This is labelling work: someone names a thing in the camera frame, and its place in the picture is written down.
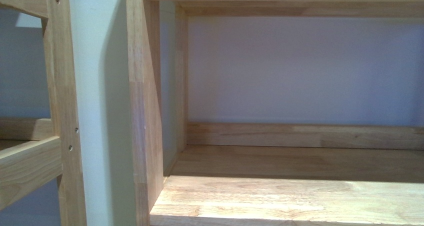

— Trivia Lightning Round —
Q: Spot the wooden rack on left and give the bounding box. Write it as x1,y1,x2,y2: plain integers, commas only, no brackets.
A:
0,0,87,226

